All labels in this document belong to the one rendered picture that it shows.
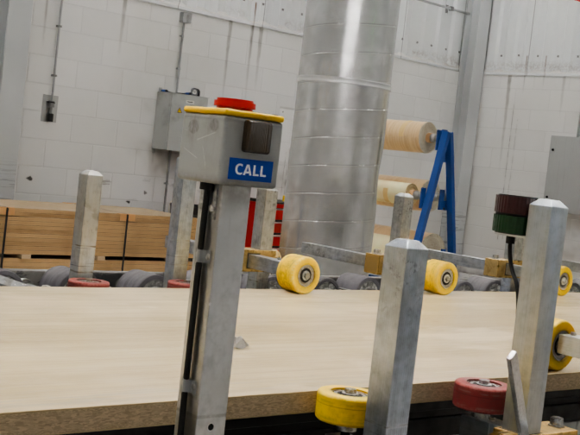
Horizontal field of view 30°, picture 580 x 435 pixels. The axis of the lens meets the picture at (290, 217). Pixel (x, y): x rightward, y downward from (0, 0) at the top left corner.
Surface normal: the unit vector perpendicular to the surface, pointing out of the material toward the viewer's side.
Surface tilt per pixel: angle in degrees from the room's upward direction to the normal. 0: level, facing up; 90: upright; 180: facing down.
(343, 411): 90
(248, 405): 90
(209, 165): 90
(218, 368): 90
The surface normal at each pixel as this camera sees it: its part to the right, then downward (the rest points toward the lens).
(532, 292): -0.76, -0.05
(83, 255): 0.64, 0.11
